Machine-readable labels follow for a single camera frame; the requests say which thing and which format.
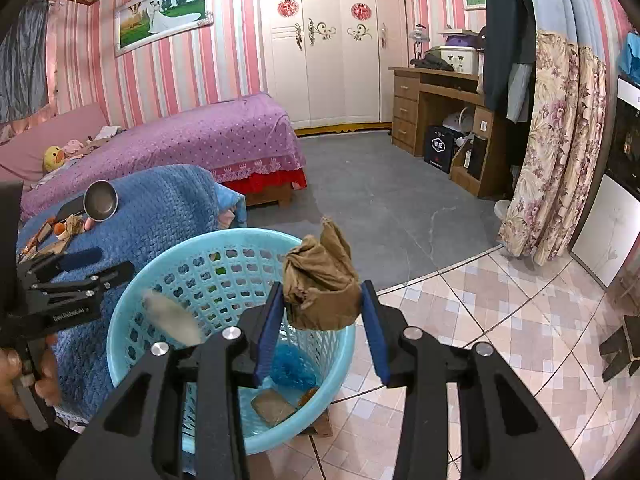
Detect white appliance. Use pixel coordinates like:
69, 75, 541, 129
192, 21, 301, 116
570, 77, 640, 288

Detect small wooden stool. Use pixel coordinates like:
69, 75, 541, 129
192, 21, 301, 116
305, 407, 333, 438

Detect blue knit blanket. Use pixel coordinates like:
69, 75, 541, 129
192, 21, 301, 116
15, 164, 246, 423

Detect desk lamp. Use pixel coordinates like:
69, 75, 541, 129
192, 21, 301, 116
409, 23, 431, 61

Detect floral curtain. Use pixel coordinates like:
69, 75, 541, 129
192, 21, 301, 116
497, 30, 608, 267

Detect beige phone case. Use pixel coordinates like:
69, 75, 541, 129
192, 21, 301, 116
35, 239, 73, 257

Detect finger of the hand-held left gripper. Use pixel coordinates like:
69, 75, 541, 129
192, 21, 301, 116
30, 260, 136, 306
27, 247, 103, 276

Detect pale blue curtain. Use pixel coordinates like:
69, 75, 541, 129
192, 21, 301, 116
530, 0, 631, 91

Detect crumpled clothes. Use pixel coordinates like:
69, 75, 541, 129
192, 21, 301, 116
82, 126, 126, 153

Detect wooden desk with drawers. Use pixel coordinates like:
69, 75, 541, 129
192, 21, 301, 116
389, 66, 516, 198

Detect white storage box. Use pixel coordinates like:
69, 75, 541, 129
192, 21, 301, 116
440, 46, 483, 73

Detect purple box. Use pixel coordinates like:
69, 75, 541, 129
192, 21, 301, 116
439, 29, 483, 51

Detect dark clothing bundle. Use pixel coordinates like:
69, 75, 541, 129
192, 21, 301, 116
410, 55, 453, 72

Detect pink headboard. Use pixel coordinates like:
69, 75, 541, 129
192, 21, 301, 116
0, 102, 108, 181

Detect yellow duck plush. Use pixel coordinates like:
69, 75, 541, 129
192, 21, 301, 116
42, 145, 66, 172

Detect white fan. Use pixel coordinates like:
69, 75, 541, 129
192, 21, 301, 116
445, 107, 481, 136

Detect orange snack wrapper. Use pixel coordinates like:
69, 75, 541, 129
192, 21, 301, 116
17, 220, 56, 261

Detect turquoise plastic basket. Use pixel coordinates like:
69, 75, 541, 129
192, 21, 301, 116
106, 228, 357, 456

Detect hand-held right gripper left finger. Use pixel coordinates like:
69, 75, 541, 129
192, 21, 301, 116
56, 281, 287, 480

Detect pink steel-lined mug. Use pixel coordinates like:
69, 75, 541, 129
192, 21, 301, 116
82, 180, 119, 232

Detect black shopping bag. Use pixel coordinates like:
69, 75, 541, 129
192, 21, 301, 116
424, 125, 457, 173

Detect brown sock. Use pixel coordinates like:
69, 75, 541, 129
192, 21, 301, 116
282, 216, 362, 332

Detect bed with purple bedspread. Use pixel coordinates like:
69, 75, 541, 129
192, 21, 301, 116
20, 92, 307, 221

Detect blue cloth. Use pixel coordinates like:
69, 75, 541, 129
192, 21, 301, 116
620, 35, 640, 83

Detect blue plastic bag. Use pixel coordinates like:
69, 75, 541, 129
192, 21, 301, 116
267, 345, 316, 386

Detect white wardrobe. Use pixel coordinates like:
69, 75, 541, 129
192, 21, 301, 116
257, 0, 406, 131

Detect dark hanging clothes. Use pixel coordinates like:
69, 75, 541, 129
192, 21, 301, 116
482, 0, 538, 123

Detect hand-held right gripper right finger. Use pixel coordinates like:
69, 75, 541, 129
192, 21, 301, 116
360, 280, 586, 480

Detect person's left hand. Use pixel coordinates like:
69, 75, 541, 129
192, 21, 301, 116
0, 335, 62, 421

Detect brown sponge block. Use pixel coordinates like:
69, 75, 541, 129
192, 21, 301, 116
250, 388, 297, 423

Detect framed wedding photo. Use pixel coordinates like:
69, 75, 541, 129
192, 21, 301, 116
114, 0, 213, 57

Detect dark wooden stool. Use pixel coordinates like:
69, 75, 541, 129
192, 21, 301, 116
599, 315, 640, 383

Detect grey hanging cloth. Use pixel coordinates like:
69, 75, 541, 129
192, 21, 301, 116
0, 0, 51, 123

